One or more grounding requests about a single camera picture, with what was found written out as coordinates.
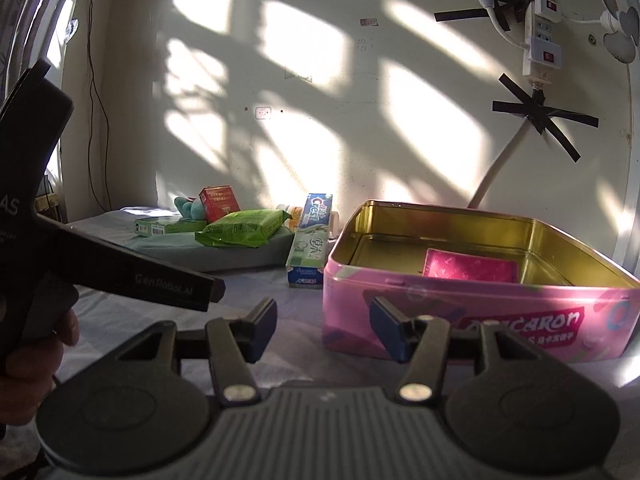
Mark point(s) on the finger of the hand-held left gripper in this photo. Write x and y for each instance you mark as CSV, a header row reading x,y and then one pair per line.
x,y
216,292

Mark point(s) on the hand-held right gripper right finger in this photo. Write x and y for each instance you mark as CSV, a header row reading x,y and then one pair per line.
x,y
387,332

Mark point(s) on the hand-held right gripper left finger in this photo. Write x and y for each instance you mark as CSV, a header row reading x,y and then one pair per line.
x,y
261,332

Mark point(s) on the pink tin box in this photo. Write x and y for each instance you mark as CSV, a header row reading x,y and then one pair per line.
x,y
360,310

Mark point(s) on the teal cloth pouch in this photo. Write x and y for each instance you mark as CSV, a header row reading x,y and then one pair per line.
x,y
225,257

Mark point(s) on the green wipes packet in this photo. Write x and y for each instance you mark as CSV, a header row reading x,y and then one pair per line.
x,y
240,227

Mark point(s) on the green medicine box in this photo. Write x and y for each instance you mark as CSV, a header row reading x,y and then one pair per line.
x,y
160,227

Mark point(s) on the green toothpaste box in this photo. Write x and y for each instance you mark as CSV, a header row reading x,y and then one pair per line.
x,y
310,250

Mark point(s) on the person's left hand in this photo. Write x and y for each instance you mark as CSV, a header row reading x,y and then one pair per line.
x,y
30,375

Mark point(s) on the teal plush toy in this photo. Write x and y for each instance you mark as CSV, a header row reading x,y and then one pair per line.
x,y
187,207

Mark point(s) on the red carton box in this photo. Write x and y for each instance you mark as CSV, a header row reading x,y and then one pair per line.
x,y
220,202

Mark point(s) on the dark red box in tin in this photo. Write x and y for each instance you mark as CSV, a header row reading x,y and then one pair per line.
x,y
465,266

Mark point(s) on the white bottle orange label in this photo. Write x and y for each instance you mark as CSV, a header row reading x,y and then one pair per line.
x,y
295,217

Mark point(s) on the white power strip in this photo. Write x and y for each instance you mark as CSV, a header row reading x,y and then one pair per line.
x,y
542,35

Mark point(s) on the small white fan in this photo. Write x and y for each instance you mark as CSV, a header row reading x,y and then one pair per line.
x,y
620,35

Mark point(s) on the clear wall hook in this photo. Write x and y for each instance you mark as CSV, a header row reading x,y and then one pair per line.
x,y
72,29

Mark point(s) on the small white wall sticker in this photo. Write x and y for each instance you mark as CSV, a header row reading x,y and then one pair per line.
x,y
263,112

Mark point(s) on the white door frame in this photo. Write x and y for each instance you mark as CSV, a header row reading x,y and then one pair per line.
x,y
634,185

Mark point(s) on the small dark wall sticker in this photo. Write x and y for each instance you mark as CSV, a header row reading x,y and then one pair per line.
x,y
369,22

